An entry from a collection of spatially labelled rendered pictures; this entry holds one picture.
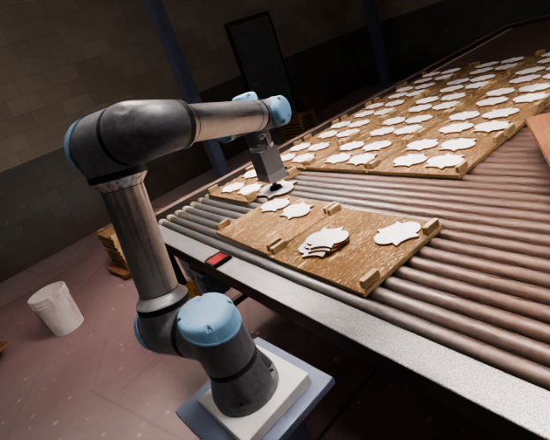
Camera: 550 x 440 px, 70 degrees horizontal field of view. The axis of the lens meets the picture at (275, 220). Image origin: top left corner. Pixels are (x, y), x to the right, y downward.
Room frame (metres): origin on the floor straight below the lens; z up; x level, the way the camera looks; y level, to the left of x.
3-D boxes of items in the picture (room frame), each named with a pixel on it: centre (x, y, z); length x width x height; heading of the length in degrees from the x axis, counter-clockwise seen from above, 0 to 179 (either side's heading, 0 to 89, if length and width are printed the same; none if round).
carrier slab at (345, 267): (1.06, -0.19, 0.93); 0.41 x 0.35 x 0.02; 29
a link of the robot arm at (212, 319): (0.68, 0.20, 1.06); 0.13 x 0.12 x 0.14; 52
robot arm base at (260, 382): (0.67, 0.19, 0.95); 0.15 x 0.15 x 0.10
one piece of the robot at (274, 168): (1.20, -0.05, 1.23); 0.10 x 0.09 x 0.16; 113
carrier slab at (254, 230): (1.43, 0.00, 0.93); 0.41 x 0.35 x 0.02; 28
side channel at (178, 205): (3.05, -1.13, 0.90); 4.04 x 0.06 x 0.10; 120
